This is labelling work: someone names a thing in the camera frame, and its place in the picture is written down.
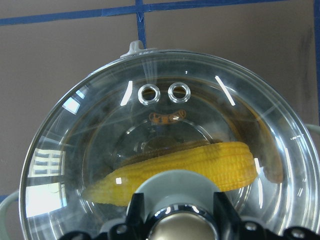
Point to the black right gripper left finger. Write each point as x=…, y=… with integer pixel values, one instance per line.
x=138, y=222

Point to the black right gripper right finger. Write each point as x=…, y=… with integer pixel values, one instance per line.
x=229, y=224

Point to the yellow corn cob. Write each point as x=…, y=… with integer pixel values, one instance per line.
x=229, y=165

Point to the pale green cooking pot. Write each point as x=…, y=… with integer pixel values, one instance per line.
x=7, y=205

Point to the glass pot lid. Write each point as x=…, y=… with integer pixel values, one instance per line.
x=100, y=125

